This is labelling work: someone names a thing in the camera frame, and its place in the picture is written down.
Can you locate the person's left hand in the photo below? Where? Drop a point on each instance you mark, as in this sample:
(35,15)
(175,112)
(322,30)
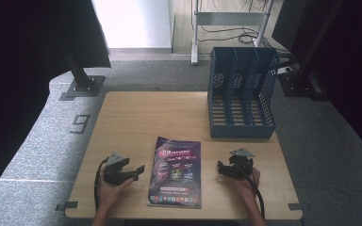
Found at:
(111,193)

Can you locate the blue plastic file rack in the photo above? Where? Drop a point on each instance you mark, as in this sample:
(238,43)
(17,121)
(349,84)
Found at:
(242,125)

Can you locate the dark purple magazine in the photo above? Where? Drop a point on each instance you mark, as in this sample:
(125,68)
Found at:
(176,172)

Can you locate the person's right hand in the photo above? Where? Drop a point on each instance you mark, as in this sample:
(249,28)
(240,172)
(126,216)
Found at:
(246,186)

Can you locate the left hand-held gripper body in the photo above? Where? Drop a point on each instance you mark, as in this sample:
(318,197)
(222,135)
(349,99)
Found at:
(114,172)

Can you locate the white power strip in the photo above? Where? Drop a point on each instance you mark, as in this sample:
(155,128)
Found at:
(285,69)

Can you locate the black metal stand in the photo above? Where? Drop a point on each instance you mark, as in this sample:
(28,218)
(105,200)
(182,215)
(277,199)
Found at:
(298,84)
(83,84)

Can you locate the white metal frame stand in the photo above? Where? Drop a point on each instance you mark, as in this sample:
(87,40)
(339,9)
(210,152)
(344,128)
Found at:
(229,19)

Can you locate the white panel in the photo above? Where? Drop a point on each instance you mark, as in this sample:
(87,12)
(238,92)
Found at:
(135,22)

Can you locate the black curtain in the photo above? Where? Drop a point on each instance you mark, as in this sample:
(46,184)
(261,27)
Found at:
(19,78)
(352,62)

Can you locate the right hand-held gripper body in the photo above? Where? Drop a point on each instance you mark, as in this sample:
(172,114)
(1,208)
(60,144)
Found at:
(241,163)

